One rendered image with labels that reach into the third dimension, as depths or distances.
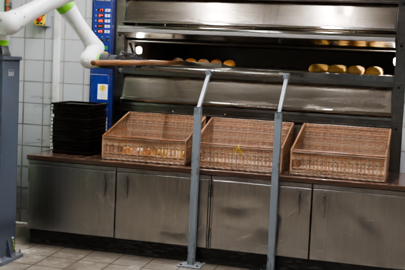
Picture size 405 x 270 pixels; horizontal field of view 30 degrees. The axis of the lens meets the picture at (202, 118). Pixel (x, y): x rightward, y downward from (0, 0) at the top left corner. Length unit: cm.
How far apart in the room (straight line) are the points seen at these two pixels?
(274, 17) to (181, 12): 63
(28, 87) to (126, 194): 127
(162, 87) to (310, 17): 109
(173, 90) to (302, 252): 142
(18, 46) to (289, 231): 237
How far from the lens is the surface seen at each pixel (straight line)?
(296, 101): 491
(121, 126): 506
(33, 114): 550
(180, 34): 496
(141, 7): 520
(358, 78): 488
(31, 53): 550
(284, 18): 493
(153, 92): 514
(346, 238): 445
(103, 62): 394
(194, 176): 448
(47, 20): 540
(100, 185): 475
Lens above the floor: 124
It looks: 5 degrees down
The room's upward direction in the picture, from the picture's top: 3 degrees clockwise
